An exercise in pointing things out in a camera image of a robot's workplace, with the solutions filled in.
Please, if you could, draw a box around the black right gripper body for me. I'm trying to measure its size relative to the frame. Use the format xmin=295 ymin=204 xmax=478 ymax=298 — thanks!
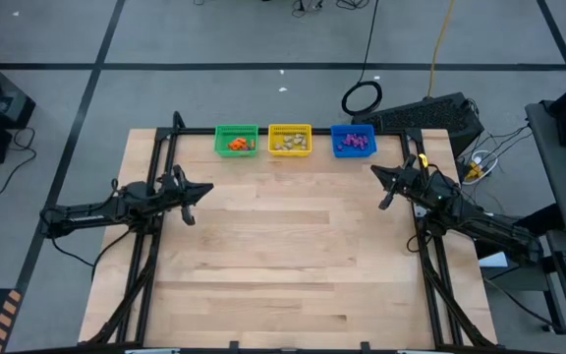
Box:
xmin=407 ymin=171 xmax=457 ymax=210

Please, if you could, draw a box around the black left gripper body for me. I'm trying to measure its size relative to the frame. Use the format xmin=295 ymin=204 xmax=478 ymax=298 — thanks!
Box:
xmin=146 ymin=180 xmax=171 ymax=210

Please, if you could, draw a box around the black keyboard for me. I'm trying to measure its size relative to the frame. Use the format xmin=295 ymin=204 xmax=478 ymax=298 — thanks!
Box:
xmin=351 ymin=91 xmax=486 ymax=151

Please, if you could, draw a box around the green plastic basket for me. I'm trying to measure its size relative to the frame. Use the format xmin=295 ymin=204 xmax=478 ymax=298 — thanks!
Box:
xmin=213 ymin=124 xmax=259 ymax=158

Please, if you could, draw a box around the blue plastic basket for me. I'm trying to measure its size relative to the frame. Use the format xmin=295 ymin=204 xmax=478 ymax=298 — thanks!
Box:
xmin=329 ymin=123 xmax=378 ymax=159

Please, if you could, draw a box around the white paper sheet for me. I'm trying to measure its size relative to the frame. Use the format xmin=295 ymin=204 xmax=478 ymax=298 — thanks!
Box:
xmin=477 ymin=250 xmax=509 ymax=269

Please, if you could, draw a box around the yellow plastic basket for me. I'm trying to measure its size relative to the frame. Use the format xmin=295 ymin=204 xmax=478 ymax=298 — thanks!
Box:
xmin=266 ymin=123 xmax=313 ymax=158

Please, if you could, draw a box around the black desk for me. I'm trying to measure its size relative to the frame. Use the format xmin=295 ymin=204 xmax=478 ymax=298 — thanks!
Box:
xmin=474 ymin=100 xmax=566 ymax=261

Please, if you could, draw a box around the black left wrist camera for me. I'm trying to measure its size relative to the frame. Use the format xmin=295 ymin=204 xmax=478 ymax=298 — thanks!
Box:
xmin=167 ymin=179 xmax=187 ymax=202

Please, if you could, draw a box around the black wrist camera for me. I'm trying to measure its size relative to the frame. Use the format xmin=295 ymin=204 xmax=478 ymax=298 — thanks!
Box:
xmin=400 ymin=170 xmax=420 ymax=192
xmin=167 ymin=179 xmax=187 ymax=202

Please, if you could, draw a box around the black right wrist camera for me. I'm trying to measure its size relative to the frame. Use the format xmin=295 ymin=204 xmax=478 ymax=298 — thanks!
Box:
xmin=400 ymin=170 xmax=420 ymax=192

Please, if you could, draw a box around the black table edge frame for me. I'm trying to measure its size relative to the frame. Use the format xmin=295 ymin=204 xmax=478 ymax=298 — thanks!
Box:
xmin=85 ymin=110 xmax=499 ymax=354

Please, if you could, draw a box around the yellow hanging cable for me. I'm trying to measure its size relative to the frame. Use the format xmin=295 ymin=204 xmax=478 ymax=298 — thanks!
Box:
xmin=426 ymin=0 xmax=457 ymax=98

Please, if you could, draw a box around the black hanging cable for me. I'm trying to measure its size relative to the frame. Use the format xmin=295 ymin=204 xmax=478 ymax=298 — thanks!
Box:
xmin=340 ymin=0 xmax=384 ymax=117

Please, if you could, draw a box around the black floor cable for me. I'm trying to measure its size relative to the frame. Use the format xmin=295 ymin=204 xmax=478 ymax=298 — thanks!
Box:
xmin=0 ymin=126 xmax=38 ymax=197

